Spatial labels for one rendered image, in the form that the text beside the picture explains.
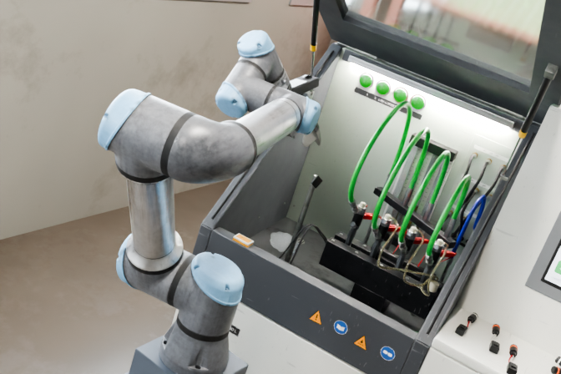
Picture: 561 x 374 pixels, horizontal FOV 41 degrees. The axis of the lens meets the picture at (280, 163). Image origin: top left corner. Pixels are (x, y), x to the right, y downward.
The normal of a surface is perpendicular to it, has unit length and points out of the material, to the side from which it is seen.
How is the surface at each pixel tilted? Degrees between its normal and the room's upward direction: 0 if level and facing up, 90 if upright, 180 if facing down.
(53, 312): 0
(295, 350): 90
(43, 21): 90
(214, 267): 8
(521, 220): 76
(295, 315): 90
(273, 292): 90
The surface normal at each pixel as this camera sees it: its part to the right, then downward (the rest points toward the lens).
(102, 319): 0.29, -0.89
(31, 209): 0.78, 0.43
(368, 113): -0.45, 0.20
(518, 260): -0.37, -0.02
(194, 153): 0.14, 0.18
